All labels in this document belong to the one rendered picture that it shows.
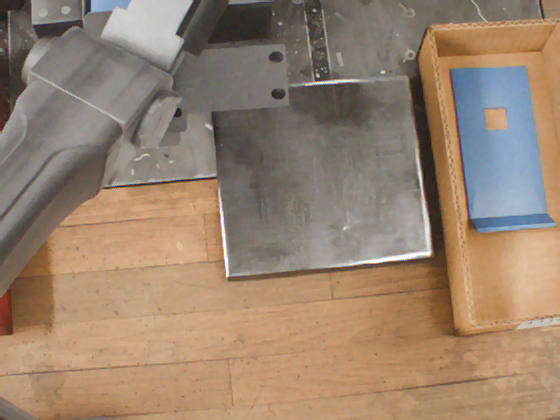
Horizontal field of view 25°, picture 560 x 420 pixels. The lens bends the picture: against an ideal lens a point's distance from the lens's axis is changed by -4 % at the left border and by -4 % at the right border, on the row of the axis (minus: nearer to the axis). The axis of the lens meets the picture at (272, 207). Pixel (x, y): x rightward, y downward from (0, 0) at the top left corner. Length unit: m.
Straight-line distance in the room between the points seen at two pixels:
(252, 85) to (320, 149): 0.21
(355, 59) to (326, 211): 0.15
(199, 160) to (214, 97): 0.23
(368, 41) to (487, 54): 0.11
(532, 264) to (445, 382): 0.13
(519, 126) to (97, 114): 0.50
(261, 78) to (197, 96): 0.04
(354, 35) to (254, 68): 0.28
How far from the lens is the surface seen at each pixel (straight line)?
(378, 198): 1.06
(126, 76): 0.73
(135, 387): 1.05
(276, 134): 1.07
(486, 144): 1.10
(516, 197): 1.09
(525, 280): 1.08
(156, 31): 0.78
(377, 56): 1.12
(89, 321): 1.06
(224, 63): 0.86
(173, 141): 0.92
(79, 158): 0.69
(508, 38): 1.10
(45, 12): 1.05
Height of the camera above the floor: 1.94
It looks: 75 degrees down
